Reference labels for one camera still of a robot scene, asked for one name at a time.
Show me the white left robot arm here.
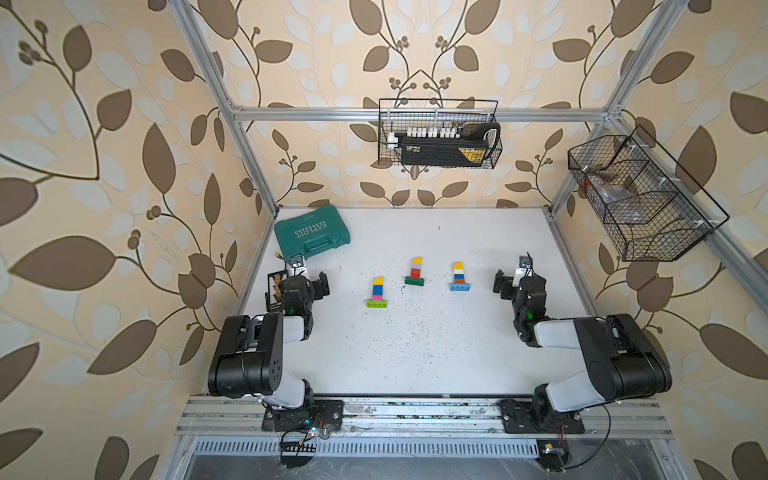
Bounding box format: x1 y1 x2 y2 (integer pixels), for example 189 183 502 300
207 270 330 432

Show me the green plastic tool case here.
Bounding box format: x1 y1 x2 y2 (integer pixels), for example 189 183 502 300
274 205 351 260

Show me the black wire basket back wall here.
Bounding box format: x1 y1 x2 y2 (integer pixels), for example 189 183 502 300
374 97 503 169

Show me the black battery charger in basket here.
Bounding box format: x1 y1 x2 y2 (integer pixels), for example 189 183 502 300
383 122 503 169

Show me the plastic bag in basket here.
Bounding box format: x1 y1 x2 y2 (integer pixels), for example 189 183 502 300
584 174 637 213

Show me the black wire basket wall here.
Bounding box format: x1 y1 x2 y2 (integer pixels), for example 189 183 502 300
567 125 730 262
374 97 503 169

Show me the black wire basket right wall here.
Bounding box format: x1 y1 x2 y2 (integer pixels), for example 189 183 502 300
567 125 730 262

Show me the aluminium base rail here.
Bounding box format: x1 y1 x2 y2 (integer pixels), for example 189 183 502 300
175 396 673 459

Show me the red black cable yellow plug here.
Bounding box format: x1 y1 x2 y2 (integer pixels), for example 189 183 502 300
275 252 289 271

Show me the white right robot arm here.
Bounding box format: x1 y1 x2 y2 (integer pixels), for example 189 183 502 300
493 268 672 434

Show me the black parallel charging board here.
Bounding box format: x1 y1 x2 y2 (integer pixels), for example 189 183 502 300
265 270 287 311

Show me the dark green long lego brick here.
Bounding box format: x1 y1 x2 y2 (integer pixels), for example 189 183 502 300
404 277 425 286

